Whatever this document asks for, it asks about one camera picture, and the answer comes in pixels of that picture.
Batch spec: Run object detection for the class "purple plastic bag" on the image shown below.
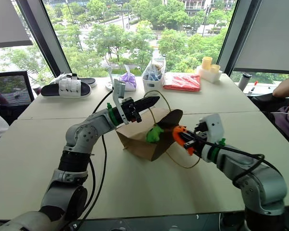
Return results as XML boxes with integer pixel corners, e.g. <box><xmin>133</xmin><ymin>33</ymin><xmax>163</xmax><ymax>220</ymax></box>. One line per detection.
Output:
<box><xmin>118</xmin><ymin>64</ymin><xmax>137</xmax><ymax>91</ymax></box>

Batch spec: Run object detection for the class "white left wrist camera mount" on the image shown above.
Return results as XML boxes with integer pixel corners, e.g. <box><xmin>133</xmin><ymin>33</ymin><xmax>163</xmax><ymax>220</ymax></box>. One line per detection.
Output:
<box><xmin>112</xmin><ymin>78</ymin><xmax>130</xmax><ymax>125</ymax></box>

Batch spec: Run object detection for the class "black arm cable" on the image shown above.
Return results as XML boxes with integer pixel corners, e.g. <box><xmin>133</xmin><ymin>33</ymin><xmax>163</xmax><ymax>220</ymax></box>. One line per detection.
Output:
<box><xmin>72</xmin><ymin>89</ymin><xmax>115</xmax><ymax>231</ymax></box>
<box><xmin>202</xmin><ymin>140</ymin><xmax>280</xmax><ymax>189</ymax></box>

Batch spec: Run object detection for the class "brown paper bag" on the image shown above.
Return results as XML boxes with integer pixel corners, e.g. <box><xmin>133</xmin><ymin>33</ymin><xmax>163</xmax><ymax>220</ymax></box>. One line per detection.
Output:
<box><xmin>115</xmin><ymin>90</ymin><xmax>201</xmax><ymax>169</ymax></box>

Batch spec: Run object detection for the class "green plush toy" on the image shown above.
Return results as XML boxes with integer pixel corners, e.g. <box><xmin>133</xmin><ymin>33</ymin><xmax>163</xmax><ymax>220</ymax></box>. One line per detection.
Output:
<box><xmin>145</xmin><ymin>125</ymin><xmax>165</xmax><ymax>144</ymax></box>

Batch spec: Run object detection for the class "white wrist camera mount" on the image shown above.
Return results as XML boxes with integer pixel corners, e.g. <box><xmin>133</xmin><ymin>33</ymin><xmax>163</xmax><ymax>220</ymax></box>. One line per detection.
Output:
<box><xmin>198</xmin><ymin>114</ymin><xmax>225</xmax><ymax>145</ymax></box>
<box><xmin>112</xmin><ymin>78</ymin><xmax>130</xmax><ymax>125</ymax></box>

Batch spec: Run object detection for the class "white stand with round base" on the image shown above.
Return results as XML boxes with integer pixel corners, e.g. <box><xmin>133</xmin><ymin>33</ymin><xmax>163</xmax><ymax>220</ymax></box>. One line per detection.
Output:
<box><xmin>105</xmin><ymin>65</ymin><xmax>121</xmax><ymax>91</ymax></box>

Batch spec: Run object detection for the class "red plastic package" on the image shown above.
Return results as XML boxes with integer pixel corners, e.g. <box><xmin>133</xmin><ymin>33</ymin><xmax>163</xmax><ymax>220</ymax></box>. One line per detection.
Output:
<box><xmin>163</xmin><ymin>72</ymin><xmax>202</xmax><ymax>93</ymax></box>

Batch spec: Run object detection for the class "white rectangular holder box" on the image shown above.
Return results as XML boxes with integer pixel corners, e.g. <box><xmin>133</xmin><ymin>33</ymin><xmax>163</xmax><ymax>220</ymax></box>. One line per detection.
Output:
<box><xmin>196</xmin><ymin>64</ymin><xmax>223</xmax><ymax>84</ymax></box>

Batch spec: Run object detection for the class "tall yellow cup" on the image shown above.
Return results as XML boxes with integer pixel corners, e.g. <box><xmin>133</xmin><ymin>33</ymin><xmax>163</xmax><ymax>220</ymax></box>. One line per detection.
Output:
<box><xmin>201</xmin><ymin>56</ymin><xmax>213</xmax><ymax>71</ymax></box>

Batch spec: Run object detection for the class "white storage bin with items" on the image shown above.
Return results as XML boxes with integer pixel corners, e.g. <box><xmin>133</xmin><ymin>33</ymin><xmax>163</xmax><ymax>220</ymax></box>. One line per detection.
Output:
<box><xmin>142</xmin><ymin>57</ymin><xmax>167</xmax><ymax>93</ymax></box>

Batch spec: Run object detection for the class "person in purple clothes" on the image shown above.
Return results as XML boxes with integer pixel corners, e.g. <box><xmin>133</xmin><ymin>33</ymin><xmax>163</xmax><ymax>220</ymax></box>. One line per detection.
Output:
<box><xmin>271</xmin><ymin>92</ymin><xmax>289</xmax><ymax>147</ymax></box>

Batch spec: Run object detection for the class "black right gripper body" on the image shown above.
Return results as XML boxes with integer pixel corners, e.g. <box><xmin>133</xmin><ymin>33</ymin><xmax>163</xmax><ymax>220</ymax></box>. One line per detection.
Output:
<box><xmin>190</xmin><ymin>122</ymin><xmax>209</xmax><ymax>158</ymax></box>

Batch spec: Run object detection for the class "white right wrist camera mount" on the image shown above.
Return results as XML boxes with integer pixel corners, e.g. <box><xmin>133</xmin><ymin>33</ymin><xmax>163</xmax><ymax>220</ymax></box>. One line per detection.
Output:
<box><xmin>198</xmin><ymin>114</ymin><xmax>225</xmax><ymax>145</ymax></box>

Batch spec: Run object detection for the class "orange plush toy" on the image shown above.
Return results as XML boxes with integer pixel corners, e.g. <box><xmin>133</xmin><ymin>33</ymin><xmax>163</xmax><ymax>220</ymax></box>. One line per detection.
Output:
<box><xmin>172</xmin><ymin>124</ymin><xmax>196</xmax><ymax>156</ymax></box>

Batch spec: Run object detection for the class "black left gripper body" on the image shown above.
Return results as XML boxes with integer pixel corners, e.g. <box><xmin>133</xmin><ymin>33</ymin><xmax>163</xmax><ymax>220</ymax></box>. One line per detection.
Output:
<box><xmin>121</xmin><ymin>97</ymin><xmax>143</xmax><ymax>123</ymax></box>

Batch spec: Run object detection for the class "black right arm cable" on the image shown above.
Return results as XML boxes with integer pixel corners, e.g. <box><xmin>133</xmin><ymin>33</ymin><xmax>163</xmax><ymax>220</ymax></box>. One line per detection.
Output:
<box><xmin>202</xmin><ymin>140</ymin><xmax>280</xmax><ymax>189</ymax></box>

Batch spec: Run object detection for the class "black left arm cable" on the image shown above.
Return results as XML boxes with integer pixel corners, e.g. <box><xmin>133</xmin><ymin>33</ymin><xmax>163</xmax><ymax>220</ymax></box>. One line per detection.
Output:
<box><xmin>72</xmin><ymin>89</ymin><xmax>115</xmax><ymax>231</ymax></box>

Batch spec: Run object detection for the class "dark window frame post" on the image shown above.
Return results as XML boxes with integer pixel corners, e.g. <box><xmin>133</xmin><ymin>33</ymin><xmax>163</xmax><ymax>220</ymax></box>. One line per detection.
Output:
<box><xmin>15</xmin><ymin>0</ymin><xmax>72</xmax><ymax>78</ymax></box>
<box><xmin>216</xmin><ymin>0</ymin><xmax>247</xmax><ymax>76</ymax></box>

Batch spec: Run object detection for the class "grey roller blind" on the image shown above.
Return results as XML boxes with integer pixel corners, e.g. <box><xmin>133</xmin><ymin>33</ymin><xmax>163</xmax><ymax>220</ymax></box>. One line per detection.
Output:
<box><xmin>0</xmin><ymin>0</ymin><xmax>34</xmax><ymax>49</ymax></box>
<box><xmin>233</xmin><ymin>0</ymin><xmax>289</xmax><ymax>75</ymax></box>

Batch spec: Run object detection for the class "black and white slipper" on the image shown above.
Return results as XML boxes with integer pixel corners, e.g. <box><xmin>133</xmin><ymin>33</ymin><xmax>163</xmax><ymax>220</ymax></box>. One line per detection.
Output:
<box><xmin>49</xmin><ymin>73</ymin><xmax>97</xmax><ymax>89</ymax></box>
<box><xmin>40</xmin><ymin>78</ymin><xmax>92</xmax><ymax>99</ymax></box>

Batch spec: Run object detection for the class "black mesh chair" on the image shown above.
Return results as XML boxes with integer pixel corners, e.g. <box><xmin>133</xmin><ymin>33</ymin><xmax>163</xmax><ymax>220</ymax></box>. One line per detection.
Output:
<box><xmin>0</xmin><ymin>70</ymin><xmax>35</xmax><ymax>126</ymax></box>

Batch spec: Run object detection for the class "silver tumbler with black lid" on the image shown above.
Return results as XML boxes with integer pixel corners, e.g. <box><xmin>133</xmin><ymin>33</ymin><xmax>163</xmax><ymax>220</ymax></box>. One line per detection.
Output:
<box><xmin>237</xmin><ymin>73</ymin><xmax>253</xmax><ymax>92</ymax></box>

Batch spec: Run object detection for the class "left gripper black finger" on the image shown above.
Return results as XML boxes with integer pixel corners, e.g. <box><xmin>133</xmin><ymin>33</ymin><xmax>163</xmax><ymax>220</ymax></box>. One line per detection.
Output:
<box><xmin>134</xmin><ymin>96</ymin><xmax>160</xmax><ymax>108</ymax></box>
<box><xmin>135</xmin><ymin>99</ymin><xmax>160</xmax><ymax>114</ymax></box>

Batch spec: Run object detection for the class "small red handled tool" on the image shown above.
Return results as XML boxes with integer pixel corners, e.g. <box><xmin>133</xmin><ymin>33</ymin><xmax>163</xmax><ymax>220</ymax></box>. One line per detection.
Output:
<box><xmin>246</xmin><ymin>80</ymin><xmax>259</xmax><ymax>96</ymax></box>

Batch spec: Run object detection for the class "dark red cup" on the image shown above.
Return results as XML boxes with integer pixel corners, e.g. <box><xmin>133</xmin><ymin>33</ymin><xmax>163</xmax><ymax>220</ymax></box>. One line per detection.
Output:
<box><xmin>31</xmin><ymin>84</ymin><xmax>43</xmax><ymax>96</ymax></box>

